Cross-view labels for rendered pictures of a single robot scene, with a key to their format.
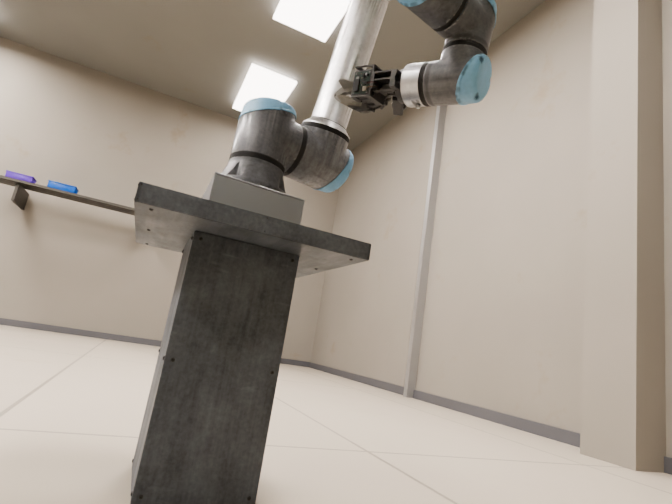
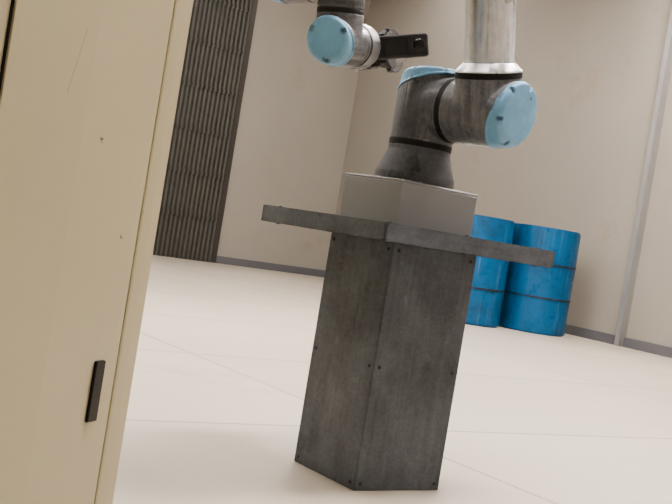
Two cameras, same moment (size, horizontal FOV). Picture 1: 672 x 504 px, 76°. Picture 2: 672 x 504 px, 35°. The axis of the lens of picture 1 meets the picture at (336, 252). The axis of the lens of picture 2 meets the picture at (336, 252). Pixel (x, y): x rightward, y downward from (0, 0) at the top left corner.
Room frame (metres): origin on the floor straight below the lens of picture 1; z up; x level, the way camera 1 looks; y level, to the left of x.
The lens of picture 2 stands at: (0.40, -2.22, 0.57)
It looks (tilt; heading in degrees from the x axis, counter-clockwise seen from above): 1 degrees down; 78
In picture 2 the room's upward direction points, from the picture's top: 9 degrees clockwise
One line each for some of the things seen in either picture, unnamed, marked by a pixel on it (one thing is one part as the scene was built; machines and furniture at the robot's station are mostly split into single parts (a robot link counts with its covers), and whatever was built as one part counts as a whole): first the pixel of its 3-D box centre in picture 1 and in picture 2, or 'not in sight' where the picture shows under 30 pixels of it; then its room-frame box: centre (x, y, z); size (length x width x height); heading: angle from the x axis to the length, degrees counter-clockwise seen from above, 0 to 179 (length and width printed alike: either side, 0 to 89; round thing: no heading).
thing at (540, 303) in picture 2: not in sight; (505, 273); (3.65, 6.10, 0.44); 1.20 x 0.73 x 0.87; 23
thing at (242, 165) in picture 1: (253, 181); (417, 163); (1.10, 0.25, 0.75); 0.19 x 0.19 x 0.10
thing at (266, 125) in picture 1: (267, 136); (430, 106); (1.10, 0.24, 0.89); 0.17 x 0.15 x 0.18; 125
